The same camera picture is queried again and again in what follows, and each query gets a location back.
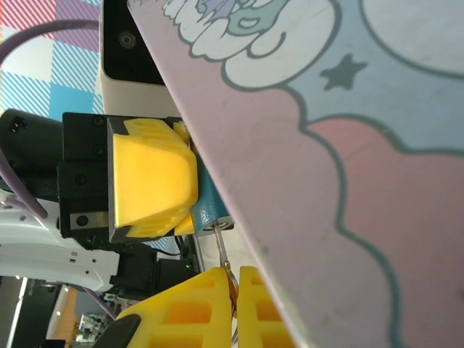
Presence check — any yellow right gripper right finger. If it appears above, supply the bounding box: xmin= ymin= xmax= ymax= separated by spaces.
xmin=237 ymin=266 xmax=299 ymax=348

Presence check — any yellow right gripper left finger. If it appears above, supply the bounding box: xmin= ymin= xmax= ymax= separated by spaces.
xmin=115 ymin=267 xmax=233 ymax=348

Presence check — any teal padlock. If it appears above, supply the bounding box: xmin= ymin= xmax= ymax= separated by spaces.
xmin=191 ymin=168 xmax=235 ymax=237

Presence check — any small silver key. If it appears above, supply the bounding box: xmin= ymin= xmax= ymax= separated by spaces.
xmin=212 ymin=223 xmax=240 ymax=320

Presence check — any pastel cartoon tin box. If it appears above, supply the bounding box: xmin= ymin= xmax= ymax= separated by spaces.
xmin=127 ymin=0 xmax=464 ymax=348

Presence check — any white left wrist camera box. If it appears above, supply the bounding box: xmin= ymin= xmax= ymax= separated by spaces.
xmin=99 ymin=0 xmax=182 ymax=119

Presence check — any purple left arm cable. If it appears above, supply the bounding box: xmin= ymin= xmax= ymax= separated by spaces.
xmin=0 ymin=18 xmax=117 ymax=322

